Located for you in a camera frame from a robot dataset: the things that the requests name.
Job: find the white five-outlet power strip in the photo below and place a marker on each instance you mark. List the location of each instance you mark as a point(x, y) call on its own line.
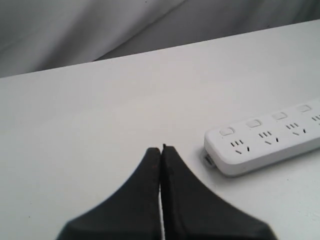
point(258, 142)

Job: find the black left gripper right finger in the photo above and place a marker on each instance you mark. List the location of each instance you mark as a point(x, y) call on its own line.
point(193, 212)

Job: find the grey backdrop cloth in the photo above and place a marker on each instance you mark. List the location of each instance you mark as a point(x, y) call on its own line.
point(38, 35)

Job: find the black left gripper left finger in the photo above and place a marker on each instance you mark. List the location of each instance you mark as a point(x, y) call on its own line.
point(131, 213)

